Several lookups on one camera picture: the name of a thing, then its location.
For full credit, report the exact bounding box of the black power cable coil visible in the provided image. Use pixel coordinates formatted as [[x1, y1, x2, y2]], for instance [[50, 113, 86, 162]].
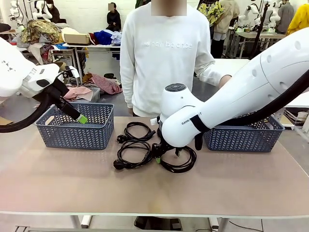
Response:
[[113, 140, 155, 171], [116, 122, 156, 144]]

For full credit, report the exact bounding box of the person in beige jacket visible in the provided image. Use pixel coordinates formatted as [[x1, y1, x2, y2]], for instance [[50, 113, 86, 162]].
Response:
[[213, 0, 240, 58]]

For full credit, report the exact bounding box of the black tripod stand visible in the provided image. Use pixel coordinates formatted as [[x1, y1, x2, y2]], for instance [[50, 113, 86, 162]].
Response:
[[255, 2, 270, 58]]

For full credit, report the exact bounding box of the white background table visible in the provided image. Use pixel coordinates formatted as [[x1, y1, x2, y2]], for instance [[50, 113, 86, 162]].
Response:
[[62, 43, 121, 87]]

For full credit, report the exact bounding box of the white side table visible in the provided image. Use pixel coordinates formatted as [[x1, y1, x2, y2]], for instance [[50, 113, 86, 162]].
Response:
[[212, 58, 251, 87]]

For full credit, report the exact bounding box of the red checkered cloth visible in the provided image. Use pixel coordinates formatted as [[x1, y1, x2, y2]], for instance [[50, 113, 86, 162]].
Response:
[[90, 73, 123, 95]]

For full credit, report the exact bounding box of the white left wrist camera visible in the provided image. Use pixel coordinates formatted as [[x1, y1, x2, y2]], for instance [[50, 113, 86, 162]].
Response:
[[63, 66, 80, 79]]

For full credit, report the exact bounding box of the person in grey jacket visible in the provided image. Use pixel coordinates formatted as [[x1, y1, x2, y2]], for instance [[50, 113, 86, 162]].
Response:
[[276, 0, 295, 34]]

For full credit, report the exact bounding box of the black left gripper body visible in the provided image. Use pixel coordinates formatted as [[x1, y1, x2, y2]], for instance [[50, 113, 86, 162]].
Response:
[[45, 76, 70, 106]]

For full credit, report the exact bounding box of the black left arm hose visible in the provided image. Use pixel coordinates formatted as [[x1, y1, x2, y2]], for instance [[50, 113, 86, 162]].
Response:
[[0, 96, 61, 133]]

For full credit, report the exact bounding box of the grey storage bin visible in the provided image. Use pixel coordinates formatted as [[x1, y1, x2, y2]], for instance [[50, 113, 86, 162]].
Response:
[[86, 87, 101, 102]]

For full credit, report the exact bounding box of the pile of patterned cloths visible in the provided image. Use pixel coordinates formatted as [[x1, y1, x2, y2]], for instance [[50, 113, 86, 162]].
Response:
[[20, 19, 63, 49]]

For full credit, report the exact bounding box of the white wire shelf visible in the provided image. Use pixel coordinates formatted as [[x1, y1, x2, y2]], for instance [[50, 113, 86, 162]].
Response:
[[283, 106, 309, 130]]

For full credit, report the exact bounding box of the black floor pedal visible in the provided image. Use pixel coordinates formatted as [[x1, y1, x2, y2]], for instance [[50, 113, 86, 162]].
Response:
[[134, 216, 183, 232]]

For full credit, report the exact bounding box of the black right arm hose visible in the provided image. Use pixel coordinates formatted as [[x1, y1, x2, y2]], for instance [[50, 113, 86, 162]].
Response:
[[194, 70, 309, 151]]

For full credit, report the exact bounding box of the cardboard box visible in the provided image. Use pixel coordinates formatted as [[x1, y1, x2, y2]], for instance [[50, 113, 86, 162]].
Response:
[[64, 33, 91, 45]]

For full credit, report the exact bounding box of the thin black cable coil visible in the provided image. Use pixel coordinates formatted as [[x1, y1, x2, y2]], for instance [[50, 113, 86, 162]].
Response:
[[159, 146, 197, 174]]

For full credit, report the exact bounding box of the masked person in black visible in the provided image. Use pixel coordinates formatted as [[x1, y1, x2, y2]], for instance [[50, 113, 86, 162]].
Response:
[[45, 0, 61, 24]]

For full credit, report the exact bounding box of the seated person in black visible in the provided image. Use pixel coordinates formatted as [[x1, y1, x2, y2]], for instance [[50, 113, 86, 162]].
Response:
[[106, 2, 122, 32]]

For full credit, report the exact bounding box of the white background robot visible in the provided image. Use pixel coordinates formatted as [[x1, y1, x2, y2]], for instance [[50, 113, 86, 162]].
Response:
[[265, 0, 282, 25], [9, 0, 25, 24], [32, 0, 53, 20], [239, 2, 261, 27]]

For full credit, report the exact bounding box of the person in yellow hoodie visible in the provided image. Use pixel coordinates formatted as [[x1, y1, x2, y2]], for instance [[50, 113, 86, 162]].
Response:
[[287, 3, 309, 37]]

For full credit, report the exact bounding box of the person in white sweatshirt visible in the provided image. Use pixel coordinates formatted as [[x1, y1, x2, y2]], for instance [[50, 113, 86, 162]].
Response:
[[120, 0, 232, 118]]

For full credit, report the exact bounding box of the person in yellow patterned shirt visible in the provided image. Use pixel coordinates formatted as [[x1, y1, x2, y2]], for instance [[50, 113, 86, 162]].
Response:
[[199, 0, 225, 27]]

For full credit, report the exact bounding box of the light blue shirt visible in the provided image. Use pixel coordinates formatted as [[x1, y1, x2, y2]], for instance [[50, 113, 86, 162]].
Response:
[[110, 31, 123, 46]]

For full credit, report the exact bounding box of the blue clothing heap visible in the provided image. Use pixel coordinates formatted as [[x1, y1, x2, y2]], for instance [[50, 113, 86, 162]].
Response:
[[93, 30, 114, 46]]

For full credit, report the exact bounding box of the black arm hose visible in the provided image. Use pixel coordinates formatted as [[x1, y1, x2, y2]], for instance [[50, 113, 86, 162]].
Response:
[[0, 96, 61, 133], [194, 70, 309, 151]]

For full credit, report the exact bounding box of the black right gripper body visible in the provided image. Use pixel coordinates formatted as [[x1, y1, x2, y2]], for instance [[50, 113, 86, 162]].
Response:
[[156, 116, 175, 151]]

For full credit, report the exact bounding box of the person's left hand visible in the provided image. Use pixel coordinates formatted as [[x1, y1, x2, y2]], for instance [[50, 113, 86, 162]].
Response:
[[218, 74, 232, 89]]

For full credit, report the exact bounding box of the white table leg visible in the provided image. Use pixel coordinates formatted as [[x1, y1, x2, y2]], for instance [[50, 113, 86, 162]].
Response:
[[209, 217, 229, 232], [70, 215, 92, 229]]

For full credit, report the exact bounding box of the wooden background table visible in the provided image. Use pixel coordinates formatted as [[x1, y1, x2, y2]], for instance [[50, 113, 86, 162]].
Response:
[[235, 31, 287, 58]]

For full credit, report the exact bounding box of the blue-grey plastic basket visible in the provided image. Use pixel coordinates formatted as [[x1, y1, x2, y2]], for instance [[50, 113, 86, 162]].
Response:
[[203, 113, 285, 153], [35, 102, 115, 150]]

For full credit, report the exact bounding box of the person's left forearm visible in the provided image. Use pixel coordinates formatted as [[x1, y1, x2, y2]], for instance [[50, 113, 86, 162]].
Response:
[[193, 57, 226, 85]]

